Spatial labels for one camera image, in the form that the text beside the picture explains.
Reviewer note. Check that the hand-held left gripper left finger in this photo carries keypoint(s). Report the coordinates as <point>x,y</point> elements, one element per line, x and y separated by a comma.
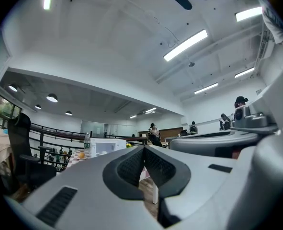
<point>91,190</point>

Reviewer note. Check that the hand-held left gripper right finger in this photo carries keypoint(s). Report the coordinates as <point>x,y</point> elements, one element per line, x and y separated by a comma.
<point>198,176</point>

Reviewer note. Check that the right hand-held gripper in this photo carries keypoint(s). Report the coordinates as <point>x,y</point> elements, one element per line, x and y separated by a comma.
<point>203,142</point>

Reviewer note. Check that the white microwave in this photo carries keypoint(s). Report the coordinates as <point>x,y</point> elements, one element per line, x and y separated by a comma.
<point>107,145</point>

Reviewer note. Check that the small white plate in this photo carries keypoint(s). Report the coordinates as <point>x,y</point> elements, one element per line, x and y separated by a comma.
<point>81,157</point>

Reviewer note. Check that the orange fruit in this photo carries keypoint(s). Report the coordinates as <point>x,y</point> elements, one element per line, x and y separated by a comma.
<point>81,155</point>

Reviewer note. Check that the red checkered tablecloth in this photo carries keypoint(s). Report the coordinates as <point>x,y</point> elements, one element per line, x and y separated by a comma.
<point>73,158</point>

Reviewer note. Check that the wooden table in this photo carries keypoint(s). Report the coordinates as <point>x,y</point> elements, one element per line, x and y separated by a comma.
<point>164,143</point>

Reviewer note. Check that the white table leg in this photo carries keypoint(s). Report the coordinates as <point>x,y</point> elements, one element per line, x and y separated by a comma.
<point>155,194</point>

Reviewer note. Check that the clear plastic water bottle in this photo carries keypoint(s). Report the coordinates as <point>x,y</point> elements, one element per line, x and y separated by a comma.
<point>87,144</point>

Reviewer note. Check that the dark metal railing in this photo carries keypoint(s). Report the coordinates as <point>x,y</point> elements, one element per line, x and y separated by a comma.
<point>55,133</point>

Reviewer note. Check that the black office chair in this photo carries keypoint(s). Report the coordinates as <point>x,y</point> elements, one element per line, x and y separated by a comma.
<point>26,152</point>

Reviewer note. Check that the round pendant lamp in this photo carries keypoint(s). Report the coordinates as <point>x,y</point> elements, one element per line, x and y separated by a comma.
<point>37,107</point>
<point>68,113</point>
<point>13,87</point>
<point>52,98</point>

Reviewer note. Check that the dark framed window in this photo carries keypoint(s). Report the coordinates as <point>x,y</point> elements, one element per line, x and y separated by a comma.
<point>4,110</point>

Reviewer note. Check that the person's white shirt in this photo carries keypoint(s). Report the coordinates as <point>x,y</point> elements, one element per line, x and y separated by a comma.
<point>273,18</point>

